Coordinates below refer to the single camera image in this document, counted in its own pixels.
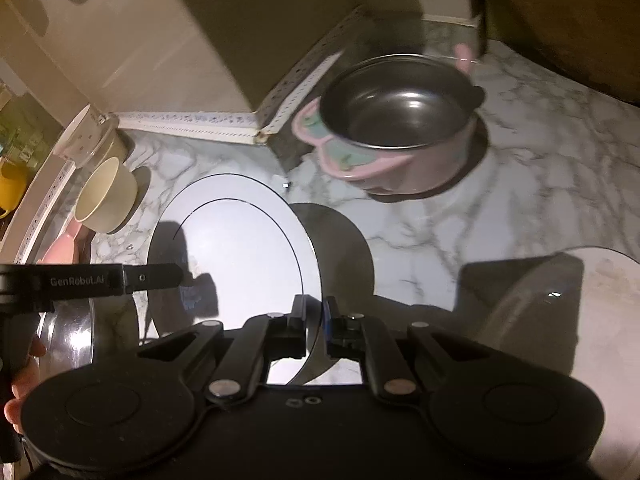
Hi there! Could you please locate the round white plate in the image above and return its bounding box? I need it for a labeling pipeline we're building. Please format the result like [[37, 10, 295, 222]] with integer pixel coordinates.
[[146, 173, 322, 387], [480, 246, 640, 378]]

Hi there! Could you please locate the person's left hand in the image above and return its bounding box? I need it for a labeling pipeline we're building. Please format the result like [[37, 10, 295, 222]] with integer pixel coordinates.
[[2, 335, 48, 431]]

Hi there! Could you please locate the pink and teal divided plate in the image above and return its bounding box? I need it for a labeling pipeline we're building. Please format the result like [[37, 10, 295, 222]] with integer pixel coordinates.
[[291, 96, 416, 181]]

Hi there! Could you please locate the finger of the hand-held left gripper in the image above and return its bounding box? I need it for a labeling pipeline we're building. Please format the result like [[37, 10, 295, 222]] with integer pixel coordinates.
[[122, 262, 185, 295]]

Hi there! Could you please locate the yellow mug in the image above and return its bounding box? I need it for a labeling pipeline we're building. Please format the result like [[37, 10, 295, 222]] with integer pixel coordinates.
[[0, 159, 27, 214]]

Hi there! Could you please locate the large steel bowl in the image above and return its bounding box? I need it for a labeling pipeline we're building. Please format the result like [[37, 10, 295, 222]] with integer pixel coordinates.
[[39, 294, 143, 367]]

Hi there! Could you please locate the white floral cup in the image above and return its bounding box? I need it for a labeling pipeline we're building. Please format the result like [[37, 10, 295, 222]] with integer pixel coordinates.
[[61, 104, 119, 162]]

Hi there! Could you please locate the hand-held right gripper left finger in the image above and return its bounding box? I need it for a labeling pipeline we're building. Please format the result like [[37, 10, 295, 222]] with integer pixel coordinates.
[[136, 294, 307, 403]]

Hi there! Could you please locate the pink bowl with steel interior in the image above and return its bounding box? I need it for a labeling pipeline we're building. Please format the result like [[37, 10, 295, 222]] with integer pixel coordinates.
[[319, 42, 487, 197]]

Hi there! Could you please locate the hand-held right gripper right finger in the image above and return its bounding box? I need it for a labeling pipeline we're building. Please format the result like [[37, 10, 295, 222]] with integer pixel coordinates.
[[324, 297, 493, 403]]

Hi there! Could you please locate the brown wooden board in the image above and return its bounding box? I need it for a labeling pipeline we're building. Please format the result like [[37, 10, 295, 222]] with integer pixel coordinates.
[[467, 0, 640, 107]]

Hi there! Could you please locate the cream bowl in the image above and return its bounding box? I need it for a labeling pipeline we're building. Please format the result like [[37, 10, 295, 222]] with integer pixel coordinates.
[[74, 156, 139, 234]]

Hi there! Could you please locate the cream cup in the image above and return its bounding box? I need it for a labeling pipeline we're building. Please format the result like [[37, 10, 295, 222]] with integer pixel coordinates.
[[97, 127, 136, 162]]

